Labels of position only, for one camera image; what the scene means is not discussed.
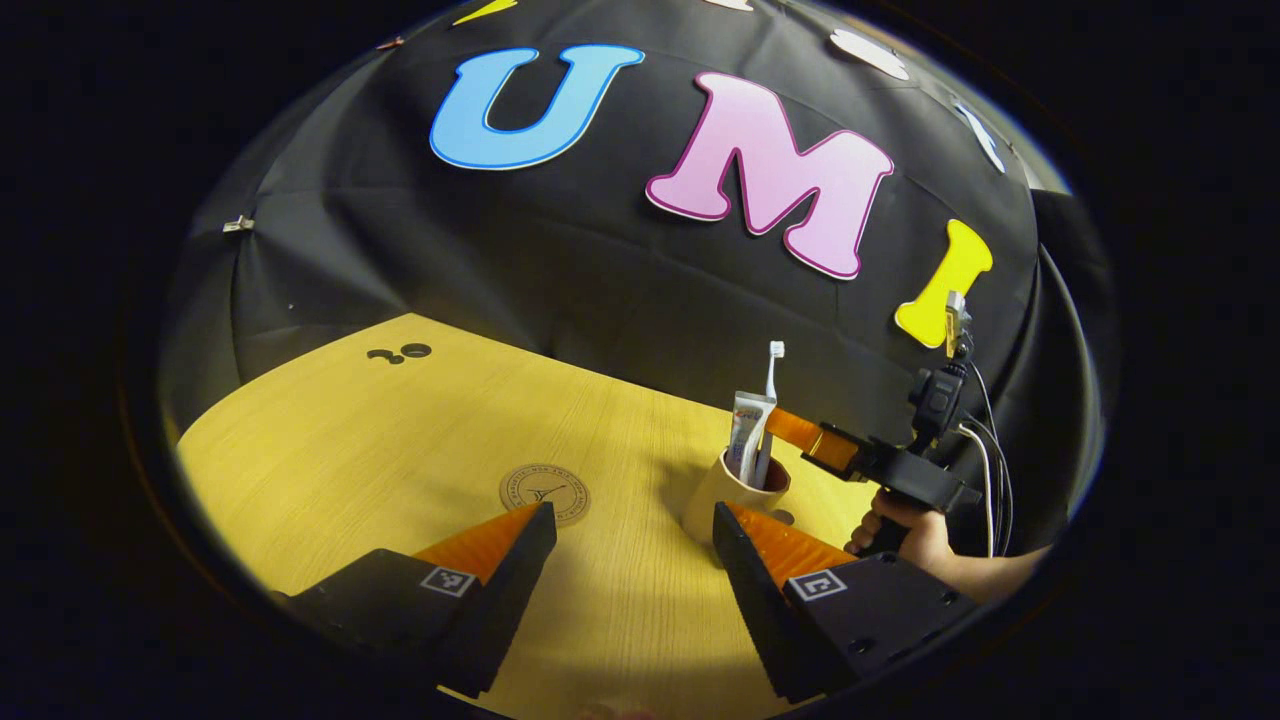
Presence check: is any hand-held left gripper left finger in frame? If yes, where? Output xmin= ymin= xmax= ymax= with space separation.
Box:
xmin=270 ymin=500 xmax=558 ymax=699

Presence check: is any beige cup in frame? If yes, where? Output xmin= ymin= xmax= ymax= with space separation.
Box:
xmin=682 ymin=448 xmax=793 ymax=546

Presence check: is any white cable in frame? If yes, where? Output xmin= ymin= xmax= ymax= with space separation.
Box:
xmin=955 ymin=423 xmax=998 ymax=557

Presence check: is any white toothpaste tube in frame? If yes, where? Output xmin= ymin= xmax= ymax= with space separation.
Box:
xmin=727 ymin=391 xmax=778 ymax=488

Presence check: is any black cable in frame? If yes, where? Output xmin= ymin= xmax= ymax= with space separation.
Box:
xmin=968 ymin=362 xmax=1015 ymax=557

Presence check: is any black backdrop cloth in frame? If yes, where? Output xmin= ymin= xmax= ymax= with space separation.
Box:
xmin=160 ymin=0 xmax=1116 ymax=556

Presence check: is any white toothbrush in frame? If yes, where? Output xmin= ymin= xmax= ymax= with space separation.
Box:
xmin=752 ymin=341 xmax=787 ymax=491

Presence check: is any wooden desktop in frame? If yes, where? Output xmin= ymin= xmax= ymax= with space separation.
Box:
xmin=175 ymin=312 xmax=906 ymax=720

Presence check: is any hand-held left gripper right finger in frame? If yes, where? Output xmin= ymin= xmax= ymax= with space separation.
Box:
xmin=712 ymin=500 xmax=981 ymax=704

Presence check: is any round cork coaster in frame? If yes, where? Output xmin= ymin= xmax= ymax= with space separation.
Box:
xmin=499 ymin=463 xmax=591 ymax=527

